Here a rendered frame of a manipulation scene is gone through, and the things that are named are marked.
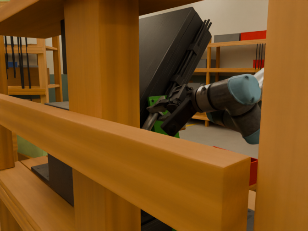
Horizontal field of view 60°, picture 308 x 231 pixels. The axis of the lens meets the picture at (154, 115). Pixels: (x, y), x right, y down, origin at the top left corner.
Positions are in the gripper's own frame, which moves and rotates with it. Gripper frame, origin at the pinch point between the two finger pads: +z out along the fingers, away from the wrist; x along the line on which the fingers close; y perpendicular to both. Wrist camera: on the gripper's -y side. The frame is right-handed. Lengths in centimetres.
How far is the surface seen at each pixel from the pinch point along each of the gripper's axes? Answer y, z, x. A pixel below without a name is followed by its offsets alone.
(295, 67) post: -25, -58, 23
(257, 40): 442, 189, -237
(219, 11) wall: 556, 292, -185
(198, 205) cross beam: -36, -48, 18
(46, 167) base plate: -21, 67, 0
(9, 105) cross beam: -21.3, 16.7, 33.8
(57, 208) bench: -36.5, 31.1, -1.3
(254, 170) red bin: 22, 5, -68
